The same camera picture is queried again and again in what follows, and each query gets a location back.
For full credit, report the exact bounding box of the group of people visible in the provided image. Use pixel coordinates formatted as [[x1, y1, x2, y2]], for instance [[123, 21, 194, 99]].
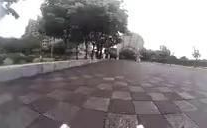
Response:
[[74, 42, 112, 61]]

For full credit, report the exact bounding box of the chequered stone tile pavement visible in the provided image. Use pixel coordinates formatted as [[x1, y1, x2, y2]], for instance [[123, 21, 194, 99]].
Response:
[[0, 59, 207, 128]]

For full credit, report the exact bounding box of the pale high-rise building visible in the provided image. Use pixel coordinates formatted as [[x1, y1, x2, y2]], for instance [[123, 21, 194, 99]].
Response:
[[119, 32, 145, 52]]

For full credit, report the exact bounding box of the group of large trees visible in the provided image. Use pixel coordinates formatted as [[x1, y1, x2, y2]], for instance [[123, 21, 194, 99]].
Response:
[[38, 0, 129, 61]]

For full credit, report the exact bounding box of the dark hedge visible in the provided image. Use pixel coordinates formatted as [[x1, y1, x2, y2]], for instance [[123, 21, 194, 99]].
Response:
[[139, 46, 207, 69]]

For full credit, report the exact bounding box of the tall pale building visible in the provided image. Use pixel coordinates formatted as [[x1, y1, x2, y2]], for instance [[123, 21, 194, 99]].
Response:
[[24, 18, 54, 49]]

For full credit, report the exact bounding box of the row of green bushes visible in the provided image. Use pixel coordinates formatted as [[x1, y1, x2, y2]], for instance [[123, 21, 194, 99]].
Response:
[[0, 34, 79, 67]]

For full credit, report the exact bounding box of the small thin tree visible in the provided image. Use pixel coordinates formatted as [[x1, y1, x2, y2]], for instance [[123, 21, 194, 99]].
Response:
[[191, 46, 202, 62]]

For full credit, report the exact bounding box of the low grey stone wall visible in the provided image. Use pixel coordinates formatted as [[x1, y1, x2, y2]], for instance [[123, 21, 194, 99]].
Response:
[[0, 59, 102, 85]]

